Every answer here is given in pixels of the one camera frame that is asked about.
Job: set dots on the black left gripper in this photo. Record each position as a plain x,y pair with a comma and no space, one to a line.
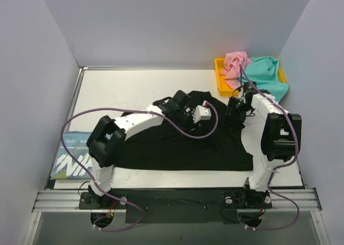
186,116

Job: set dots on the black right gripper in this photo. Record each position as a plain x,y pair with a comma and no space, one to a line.
233,108

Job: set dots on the black t shirt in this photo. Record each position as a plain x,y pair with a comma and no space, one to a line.
217,145

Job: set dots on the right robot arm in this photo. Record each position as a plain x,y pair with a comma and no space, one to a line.
280,141

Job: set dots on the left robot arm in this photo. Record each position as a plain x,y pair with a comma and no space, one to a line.
107,140

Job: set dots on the yellow plastic bin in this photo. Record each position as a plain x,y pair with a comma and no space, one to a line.
223,89

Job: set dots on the teal t shirt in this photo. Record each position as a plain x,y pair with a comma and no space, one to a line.
264,72

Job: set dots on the pink t shirt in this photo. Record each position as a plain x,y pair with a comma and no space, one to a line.
232,63

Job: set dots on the folded light blue t shirt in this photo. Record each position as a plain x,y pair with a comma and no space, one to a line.
64,167

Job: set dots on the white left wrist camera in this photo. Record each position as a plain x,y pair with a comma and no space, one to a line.
201,112

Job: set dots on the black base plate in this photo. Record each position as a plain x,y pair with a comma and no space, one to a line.
182,206

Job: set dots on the aluminium front rail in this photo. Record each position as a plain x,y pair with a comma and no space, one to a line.
69,200

